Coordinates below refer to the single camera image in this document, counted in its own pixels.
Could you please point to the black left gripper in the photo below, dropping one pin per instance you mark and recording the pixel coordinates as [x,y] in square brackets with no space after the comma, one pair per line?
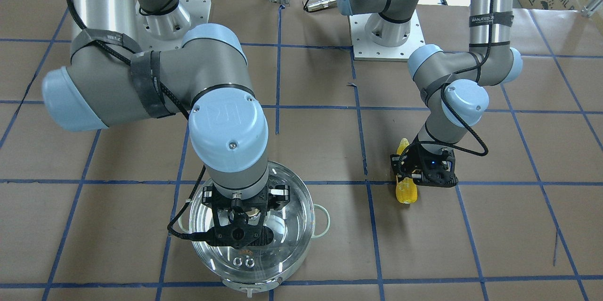
[409,160]

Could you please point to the brown paper table mat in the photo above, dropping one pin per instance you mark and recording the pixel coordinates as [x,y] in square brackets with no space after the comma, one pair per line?
[83,215]

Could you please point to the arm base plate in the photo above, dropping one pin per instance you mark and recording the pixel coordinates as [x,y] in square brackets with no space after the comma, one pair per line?
[375,39]
[166,32]

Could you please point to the yellow corn cob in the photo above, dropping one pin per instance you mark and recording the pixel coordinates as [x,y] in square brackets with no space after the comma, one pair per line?
[406,190]

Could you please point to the glass pot lid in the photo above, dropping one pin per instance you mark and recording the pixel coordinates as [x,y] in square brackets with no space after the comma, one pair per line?
[252,225]

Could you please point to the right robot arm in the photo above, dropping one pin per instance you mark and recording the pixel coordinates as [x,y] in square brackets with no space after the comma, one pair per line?
[139,59]

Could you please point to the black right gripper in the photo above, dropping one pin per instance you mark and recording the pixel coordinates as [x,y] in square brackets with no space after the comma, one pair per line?
[279,197]

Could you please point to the white steel pot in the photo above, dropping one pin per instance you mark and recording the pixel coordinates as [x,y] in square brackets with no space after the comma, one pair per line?
[256,244]

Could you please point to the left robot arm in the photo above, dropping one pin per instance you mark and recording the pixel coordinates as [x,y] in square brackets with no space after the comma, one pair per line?
[451,85]

